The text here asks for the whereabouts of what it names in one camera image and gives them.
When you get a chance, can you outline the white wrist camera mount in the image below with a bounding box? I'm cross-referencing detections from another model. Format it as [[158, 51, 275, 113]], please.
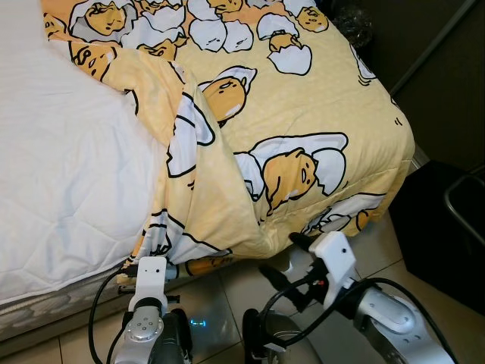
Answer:
[[129, 256, 169, 313], [309, 231, 358, 304]]

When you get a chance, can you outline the grey metal tube frame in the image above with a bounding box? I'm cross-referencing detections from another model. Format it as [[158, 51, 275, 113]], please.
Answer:
[[443, 173, 485, 245]]

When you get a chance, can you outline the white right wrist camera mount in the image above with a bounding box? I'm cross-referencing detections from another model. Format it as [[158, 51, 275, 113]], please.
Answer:
[[309, 231, 358, 304]]

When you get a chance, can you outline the black bin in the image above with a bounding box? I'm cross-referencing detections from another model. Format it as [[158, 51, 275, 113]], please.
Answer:
[[389, 161, 485, 315]]

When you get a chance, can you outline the dark wardrobe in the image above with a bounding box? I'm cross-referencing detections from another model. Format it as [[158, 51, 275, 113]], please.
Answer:
[[318, 0, 485, 177]]

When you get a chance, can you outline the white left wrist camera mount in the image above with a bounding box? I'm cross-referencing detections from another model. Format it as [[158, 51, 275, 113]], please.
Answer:
[[129, 256, 169, 313]]

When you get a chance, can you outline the yellow cartoon egg blanket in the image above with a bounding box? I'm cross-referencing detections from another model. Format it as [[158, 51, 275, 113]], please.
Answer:
[[42, 0, 416, 278]]

